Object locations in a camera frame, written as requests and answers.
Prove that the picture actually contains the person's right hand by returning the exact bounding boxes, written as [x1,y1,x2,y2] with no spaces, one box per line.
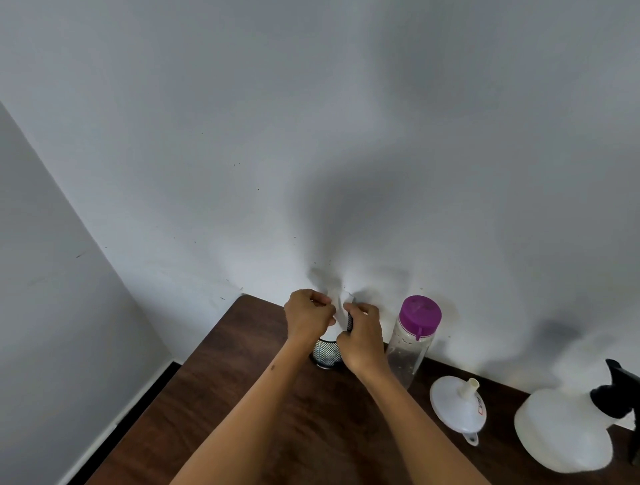
[335,302,393,381]

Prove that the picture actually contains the person's right forearm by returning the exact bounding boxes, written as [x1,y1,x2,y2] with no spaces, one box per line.
[357,367,491,485]

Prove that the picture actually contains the clear water bottle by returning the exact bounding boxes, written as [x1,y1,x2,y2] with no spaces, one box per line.
[384,319,435,391]

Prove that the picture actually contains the black mesh holder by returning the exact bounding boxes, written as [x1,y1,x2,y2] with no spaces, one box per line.
[309,314,355,372]

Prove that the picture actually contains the dark wooden table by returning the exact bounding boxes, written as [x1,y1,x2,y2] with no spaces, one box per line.
[85,294,640,485]

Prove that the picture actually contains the person's left forearm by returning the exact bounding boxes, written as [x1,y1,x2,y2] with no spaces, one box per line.
[169,337,309,485]

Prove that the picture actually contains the white spray bottle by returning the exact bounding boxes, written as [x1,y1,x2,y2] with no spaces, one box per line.
[513,388,627,475]

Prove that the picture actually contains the purple bottle cap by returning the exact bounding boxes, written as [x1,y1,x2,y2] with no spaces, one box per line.
[398,295,443,342]

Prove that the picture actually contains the black spray trigger with tube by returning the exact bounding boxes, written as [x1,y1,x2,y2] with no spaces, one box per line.
[589,358,640,468]

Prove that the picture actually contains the white plastic funnel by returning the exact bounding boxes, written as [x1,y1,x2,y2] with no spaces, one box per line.
[429,377,489,448]

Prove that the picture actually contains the person's left hand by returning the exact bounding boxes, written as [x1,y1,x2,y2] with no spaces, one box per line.
[283,288,337,350]

